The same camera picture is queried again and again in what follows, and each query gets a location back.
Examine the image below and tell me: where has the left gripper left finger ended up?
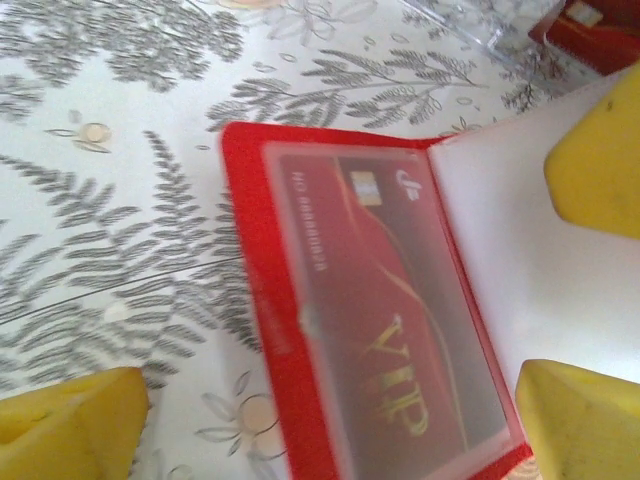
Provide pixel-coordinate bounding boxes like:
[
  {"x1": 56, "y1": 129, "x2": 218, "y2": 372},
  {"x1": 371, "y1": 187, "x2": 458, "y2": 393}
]
[{"x1": 0, "y1": 366, "x2": 150, "y2": 480}]

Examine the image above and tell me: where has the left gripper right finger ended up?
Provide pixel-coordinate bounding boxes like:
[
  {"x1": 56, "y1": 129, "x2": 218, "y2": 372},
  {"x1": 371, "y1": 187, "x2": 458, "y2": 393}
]
[{"x1": 514, "y1": 359, "x2": 640, "y2": 480}]

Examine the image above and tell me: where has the red VIP card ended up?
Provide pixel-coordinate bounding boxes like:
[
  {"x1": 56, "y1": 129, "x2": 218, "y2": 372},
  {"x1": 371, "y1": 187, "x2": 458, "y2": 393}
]
[{"x1": 278, "y1": 152, "x2": 506, "y2": 464}]

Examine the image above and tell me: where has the red card holder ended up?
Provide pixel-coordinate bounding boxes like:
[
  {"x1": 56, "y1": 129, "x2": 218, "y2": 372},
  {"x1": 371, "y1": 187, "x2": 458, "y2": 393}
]
[{"x1": 218, "y1": 74, "x2": 640, "y2": 480}]

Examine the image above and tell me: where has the clear acrylic card stand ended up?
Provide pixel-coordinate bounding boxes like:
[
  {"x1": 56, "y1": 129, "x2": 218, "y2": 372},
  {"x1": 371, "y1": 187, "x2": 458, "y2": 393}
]
[{"x1": 399, "y1": 0, "x2": 571, "y2": 95}]

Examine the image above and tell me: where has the red box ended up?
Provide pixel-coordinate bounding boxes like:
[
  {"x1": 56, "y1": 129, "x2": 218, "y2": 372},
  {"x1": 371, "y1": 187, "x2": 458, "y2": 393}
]
[{"x1": 528, "y1": 0, "x2": 640, "y2": 77}]

